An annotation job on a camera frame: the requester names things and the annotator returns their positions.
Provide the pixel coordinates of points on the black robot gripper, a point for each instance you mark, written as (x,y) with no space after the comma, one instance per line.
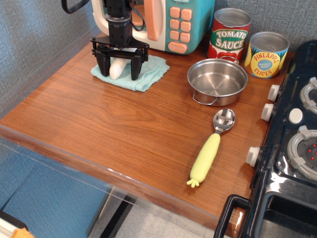
(119,43)

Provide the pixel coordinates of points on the white plush mushroom toy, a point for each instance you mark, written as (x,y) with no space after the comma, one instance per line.
(117,67)

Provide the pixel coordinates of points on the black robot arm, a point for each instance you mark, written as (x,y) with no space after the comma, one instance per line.
(116,8)

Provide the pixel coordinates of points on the light teal folded cloth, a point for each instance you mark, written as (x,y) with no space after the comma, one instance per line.
(151,72)

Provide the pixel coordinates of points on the teal toy microwave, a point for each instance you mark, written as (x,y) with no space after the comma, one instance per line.
(175,26)

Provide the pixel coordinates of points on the small stainless steel pot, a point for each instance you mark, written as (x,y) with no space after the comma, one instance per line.
(216,82)

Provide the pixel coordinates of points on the tomato sauce can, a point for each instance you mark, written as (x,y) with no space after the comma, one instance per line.
(229,32)

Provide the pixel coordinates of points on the pineapple slices can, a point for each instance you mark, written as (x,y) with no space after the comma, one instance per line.
(266,54)

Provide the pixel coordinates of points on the black toy stove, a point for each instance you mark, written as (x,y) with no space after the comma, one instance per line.
(283,201)

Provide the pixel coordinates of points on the orange and black corner object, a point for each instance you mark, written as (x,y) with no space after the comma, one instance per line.
(11,227)

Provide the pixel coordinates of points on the spoon with yellow handle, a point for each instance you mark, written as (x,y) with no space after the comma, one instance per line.
(222,121)

